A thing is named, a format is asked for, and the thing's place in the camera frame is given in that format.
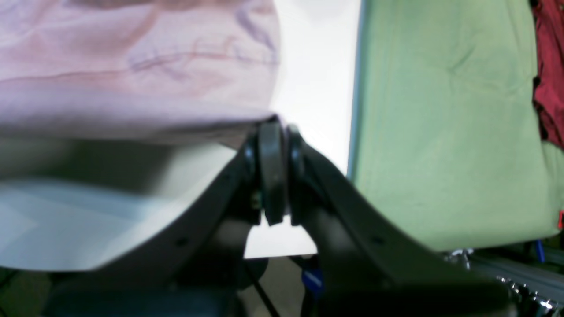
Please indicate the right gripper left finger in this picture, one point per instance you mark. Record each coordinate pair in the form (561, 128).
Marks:
(191, 268)

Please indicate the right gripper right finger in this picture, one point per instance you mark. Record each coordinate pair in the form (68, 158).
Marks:
(370, 268)

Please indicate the mauve t-shirt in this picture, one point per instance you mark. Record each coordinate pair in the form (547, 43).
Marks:
(162, 71)

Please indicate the green cloth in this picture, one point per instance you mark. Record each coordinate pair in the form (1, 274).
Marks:
(449, 147)

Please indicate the dark red cloth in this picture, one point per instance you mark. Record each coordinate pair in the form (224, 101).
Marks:
(549, 83)

